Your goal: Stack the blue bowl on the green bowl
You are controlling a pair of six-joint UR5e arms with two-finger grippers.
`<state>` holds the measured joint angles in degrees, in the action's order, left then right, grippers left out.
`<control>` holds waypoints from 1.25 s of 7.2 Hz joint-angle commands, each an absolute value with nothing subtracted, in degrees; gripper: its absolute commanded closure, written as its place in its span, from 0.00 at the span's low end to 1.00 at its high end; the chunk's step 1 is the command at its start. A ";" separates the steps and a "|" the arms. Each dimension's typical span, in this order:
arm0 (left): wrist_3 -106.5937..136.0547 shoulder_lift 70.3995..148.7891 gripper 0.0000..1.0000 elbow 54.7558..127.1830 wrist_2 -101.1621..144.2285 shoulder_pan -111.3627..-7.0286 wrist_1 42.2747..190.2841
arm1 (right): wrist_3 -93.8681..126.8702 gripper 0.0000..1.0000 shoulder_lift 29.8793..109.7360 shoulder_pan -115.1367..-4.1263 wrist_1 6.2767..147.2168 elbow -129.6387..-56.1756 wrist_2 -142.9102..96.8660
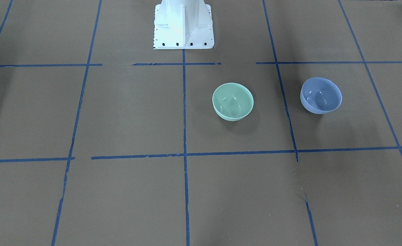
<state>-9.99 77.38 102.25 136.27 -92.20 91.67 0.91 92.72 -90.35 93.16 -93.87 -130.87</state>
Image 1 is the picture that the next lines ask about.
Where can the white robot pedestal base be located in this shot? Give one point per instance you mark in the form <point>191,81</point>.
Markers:
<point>183,24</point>

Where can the blue bowl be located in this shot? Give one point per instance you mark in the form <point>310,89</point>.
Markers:
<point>320,95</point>

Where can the green bowl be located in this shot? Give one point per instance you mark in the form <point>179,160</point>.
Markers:
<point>232,101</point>

